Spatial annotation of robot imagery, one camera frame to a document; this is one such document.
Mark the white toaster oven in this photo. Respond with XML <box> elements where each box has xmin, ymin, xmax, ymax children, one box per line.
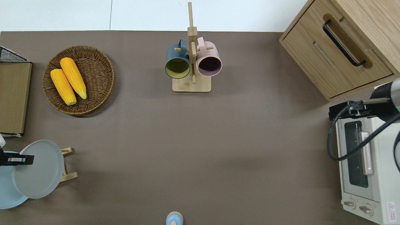
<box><xmin>335</xmin><ymin>83</ymin><xmax>400</xmax><ymax>225</ymax></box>

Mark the pink mug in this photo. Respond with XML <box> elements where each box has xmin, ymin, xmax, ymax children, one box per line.
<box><xmin>196</xmin><ymin>37</ymin><xmax>223</xmax><ymax>77</ymax></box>

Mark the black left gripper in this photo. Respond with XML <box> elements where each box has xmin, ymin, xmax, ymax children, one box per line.
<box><xmin>0</xmin><ymin>148</ymin><xmax>34</xmax><ymax>167</ymax></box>

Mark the light blue plate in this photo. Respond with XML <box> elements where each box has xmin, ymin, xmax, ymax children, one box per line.
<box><xmin>0</xmin><ymin>151</ymin><xmax>30</xmax><ymax>209</ymax></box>

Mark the blue call bell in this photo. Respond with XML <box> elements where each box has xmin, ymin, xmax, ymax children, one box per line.
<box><xmin>166</xmin><ymin>212</ymin><xmax>184</xmax><ymax>225</ymax></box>

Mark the yellow corn cob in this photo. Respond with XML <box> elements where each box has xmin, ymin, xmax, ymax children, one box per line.
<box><xmin>60</xmin><ymin>57</ymin><xmax>87</xmax><ymax>100</ymax></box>
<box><xmin>50</xmin><ymin>69</ymin><xmax>77</xmax><ymax>106</ymax></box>

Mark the dark blue mug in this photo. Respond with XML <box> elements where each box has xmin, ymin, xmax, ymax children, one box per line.
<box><xmin>165</xmin><ymin>39</ymin><xmax>191</xmax><ymax>79</ymax></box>

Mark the black cabinet handle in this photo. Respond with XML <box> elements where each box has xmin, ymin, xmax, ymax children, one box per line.
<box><xmin>323</xmin><ymin>20</ymin><xmax>366</xmax><ymax>67</ymax></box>

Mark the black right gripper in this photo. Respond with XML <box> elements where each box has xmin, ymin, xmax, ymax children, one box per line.
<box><xmin>329</xmin><ymin>82</ymin><xmax>400</xmax><ymax>122</ymax></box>

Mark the gray plate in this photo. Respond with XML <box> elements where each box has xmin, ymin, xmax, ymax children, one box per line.
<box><xmin>12</xmin><ymin>139</ymin><xmax>65</xmax><ymax>199</ymax></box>

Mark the brown wicker basket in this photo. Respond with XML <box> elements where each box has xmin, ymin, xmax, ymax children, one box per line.
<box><xmin>42</xmin><ymin>45</ymin><xmax>115</xmax><ymax>115</ymax></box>

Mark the brown table mat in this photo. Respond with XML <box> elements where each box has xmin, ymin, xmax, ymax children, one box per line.
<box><xmin>0</xmin><ymin>30</ymin><xmax>400</xmax><ymax>225</ymax></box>

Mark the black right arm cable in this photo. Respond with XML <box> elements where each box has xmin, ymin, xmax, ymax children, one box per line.
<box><xmin>327</xmin><ymin>100</ymin><xmax>400</xmax><ymax>172</ymax></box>

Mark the wooden drawer cabinet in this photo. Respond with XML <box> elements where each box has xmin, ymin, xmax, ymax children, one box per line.
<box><xmin>279</xmin><ymin>0</ymin><xmax>400</xmax><ymax>102</ymax></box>

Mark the wooden plate rack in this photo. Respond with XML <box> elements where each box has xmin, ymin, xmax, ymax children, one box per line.
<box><xmin>59</xmin><ymin>147</ymin><xmax>78</xmax><ymax>183</ymax></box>

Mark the wire and wood shelf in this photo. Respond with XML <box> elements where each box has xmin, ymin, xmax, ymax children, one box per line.
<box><xmin>0</xmin><ymin>46</ymin><xmax>33</xmax><ymax>137</ymax></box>

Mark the wooden mug tree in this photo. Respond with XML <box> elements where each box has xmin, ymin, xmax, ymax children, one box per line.
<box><xmin>172</xmin><ymin>2</ymin><xmax>215</xmax><ymax>93</ymax></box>

